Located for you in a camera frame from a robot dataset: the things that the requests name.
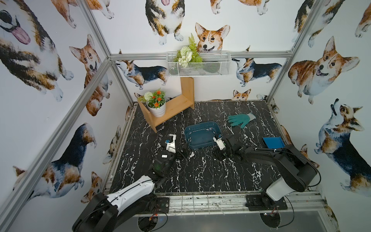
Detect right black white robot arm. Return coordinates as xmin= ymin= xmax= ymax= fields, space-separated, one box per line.
xmin=213 ymin=135 xmax=319 ymax=202

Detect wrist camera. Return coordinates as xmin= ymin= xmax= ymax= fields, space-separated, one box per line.
xmin=213 ymin=135 xmax=226 ymax=151
xmin=165 ymin=134 xmax=176 ymax=154

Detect white pot with flowers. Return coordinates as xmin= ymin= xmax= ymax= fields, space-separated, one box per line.
xmin=138 ymin=89 xmax=166 ymax=118

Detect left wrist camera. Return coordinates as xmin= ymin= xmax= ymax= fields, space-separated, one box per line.
xmin=165 ymin=134 xmax=176 ymax=154

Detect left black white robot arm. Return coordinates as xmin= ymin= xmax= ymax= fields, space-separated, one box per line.
xmin=72 ymin=150 xmax=185 ymax=232

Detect green white artificial plant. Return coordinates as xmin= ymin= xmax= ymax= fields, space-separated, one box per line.
xmin=174 ymin=34 xmax=203 ymax=68

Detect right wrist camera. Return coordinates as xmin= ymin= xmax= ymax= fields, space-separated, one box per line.
xmin=213 ymin=135 xmax=226 ymax=151

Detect blue plastic dustpan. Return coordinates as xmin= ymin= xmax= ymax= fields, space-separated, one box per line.
xmin=263 ymin=137 xmax=285 ymax=149

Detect teal plastic storage box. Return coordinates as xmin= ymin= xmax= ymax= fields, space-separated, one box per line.
xmin=184 ymin=121 xmax=222 ymax=150

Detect white wire basket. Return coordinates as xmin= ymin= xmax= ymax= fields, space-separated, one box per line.
xmin=166 ymin=51 xmax=231 ymax=77

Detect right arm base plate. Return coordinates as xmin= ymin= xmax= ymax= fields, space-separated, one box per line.
xmin=245 ymin=194 xmax=288 ymax=211

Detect wooden shelf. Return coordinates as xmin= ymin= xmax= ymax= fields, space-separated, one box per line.
xmin=137 ymin=77 xmax=195 ymax=133

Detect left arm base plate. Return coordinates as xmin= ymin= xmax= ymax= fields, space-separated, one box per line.
xmin=131 ymin=195 xmax=170 ymax=214

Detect green work glove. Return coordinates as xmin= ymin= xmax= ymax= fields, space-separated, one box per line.
xmin=228 ymin=113 xmax=256 ymax=129

